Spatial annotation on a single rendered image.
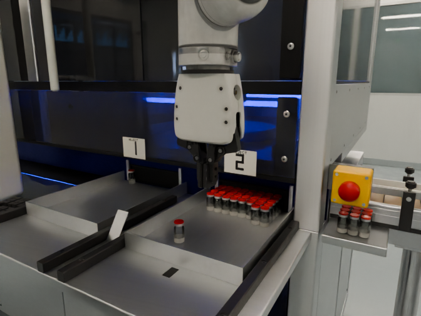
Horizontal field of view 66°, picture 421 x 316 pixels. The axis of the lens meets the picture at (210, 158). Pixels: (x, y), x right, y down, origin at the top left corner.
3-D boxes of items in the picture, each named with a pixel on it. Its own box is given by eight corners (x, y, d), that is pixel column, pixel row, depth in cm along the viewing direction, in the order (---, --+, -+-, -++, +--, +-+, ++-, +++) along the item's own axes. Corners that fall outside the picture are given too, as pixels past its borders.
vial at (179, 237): (178, 237, 70) (177, 219, 69) (186, 240, 68) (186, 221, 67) (171, 242, 68) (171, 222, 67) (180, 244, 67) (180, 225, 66)
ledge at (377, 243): (332, 219, 84) (332, 212, 83) (388, 231, 78) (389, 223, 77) (320, 242, 72) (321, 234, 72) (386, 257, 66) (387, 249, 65)
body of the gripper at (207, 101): (251, 64, 47) (248, 140, 50) (192, 66, 52) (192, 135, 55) (227, 61, 41) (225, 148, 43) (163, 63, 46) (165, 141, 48)
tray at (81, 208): (124, 180, 111) (123, 170, 110) (187, 192, 98) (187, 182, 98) (27, 214, 82) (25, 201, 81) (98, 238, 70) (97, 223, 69)
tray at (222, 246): (209, 197, 95) (209, 185, 94) (298, 215, 82) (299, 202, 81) (125, 247, 66) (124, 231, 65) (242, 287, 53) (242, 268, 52)
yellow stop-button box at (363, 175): (336, 192, 75) (338, 162, 73) (370, 198, 71) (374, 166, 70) (329, 203, 68) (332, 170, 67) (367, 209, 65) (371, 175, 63)
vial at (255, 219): (252, 221, 78) (253, 202, 77) (261, 222, 77) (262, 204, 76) (249, 224, 76) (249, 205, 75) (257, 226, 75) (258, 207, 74)
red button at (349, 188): (339, 195, 68) (341, 177, 67) (360, 199, 66) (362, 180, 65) (336, 201, 65) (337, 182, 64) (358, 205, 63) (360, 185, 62)
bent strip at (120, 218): (120, 234, 72) (118, 209, 70) (130, 237, 70) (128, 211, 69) (64, 264, 60) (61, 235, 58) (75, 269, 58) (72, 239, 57)
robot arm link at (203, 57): (250, 49, 47) (249, 71, 48) (198, 52, 52) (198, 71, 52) (223, 43, 40) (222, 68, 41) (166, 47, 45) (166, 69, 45)
